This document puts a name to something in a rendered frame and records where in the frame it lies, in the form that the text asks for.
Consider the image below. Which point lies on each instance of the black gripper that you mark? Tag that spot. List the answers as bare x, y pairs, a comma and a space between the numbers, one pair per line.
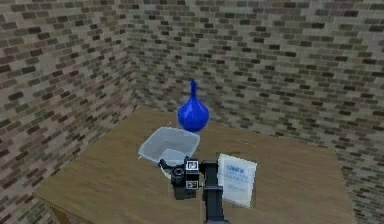
178, 176

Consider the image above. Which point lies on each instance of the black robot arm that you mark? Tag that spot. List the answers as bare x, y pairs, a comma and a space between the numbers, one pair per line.
212, 196

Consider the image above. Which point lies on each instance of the clear grey bowl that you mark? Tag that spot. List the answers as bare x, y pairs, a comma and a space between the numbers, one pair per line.
170, 140

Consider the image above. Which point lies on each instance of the blue glass vase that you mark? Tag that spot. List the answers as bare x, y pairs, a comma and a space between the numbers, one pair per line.
193, 115

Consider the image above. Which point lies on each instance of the brown wooden table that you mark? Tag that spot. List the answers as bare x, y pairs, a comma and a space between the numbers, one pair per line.
106, 186

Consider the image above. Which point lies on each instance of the white book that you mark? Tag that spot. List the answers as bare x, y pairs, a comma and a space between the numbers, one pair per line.
237, 181

